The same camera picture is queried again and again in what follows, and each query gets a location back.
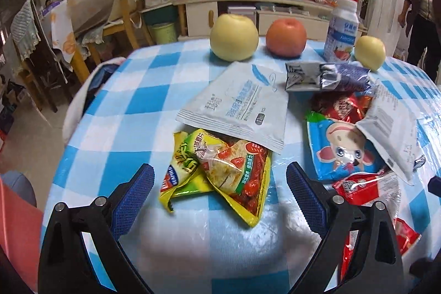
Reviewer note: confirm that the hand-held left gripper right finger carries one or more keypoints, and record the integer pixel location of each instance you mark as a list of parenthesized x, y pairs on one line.
[(306, 197)]

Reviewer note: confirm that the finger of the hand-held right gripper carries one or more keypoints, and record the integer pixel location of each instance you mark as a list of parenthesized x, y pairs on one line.
[(435, 184), (427, 269)]

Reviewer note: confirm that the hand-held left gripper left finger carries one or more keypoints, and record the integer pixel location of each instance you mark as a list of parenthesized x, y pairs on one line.
[(132, 201)]

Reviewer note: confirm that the green and yellow snack wrapper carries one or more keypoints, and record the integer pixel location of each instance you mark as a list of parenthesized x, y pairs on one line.
[(182, 173)]

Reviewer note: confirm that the blue cartoon print packet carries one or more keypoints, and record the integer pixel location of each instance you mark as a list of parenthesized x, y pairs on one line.
[(337, 149)]

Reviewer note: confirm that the yellow and red snack wrapper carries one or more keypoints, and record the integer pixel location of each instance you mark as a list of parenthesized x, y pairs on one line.
[(241, 177)]

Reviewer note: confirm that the pink plastic bin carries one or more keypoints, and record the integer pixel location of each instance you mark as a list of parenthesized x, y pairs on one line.
[(17, 235)]

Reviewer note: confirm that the crumpled red wrapper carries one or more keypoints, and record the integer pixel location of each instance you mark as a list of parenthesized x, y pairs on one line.
[(405, 233)]

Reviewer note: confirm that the red and clear snack wrapper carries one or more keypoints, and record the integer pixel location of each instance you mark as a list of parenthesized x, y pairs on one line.
[(365, 189)]

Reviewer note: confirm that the white printed foil packet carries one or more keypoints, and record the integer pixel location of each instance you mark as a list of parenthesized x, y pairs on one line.
[(389, 128)]

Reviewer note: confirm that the blue checked tablecloth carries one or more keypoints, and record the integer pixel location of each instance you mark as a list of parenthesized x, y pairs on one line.
[(137, 97)]

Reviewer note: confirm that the blue grey stool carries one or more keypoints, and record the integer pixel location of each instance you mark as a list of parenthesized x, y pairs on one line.
[(19, 185)]

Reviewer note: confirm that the large white wipes packet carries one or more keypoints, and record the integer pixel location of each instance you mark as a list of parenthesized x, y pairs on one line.
[(237, 104)]

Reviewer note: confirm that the purple and silver wrapper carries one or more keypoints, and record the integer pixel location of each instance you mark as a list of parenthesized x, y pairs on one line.
[(327, 77)]

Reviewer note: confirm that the small yellow apple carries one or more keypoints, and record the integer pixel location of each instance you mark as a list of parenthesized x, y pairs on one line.
[(369, 52)]

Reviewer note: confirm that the dark wooden chair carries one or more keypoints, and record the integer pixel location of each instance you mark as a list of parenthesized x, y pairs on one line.
[(44, 73)]

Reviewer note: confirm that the red apple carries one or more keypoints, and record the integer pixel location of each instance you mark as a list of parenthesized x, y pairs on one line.
[(286, 37)]

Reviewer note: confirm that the white yogurt bottle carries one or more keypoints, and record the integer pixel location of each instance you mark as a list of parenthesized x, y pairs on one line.
[(341, 35)]

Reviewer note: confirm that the green waste bin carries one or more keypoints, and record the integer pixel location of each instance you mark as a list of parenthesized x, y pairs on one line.
[(163, 33)]

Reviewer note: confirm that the large yellow apple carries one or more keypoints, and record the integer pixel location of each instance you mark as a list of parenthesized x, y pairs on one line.
[(234, 36)]

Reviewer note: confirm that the orange print table cloth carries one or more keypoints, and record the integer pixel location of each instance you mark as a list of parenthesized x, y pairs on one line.
[(65, 35)]

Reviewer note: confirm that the cream television cabinet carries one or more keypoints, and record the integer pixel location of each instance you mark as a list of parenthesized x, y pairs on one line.
[(293, 15)]

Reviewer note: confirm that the dark green basin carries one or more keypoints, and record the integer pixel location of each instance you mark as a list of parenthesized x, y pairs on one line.
[(160, 16)]

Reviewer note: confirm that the grey lace chair cover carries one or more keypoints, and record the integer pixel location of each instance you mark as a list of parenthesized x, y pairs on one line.
[(24, 28)]

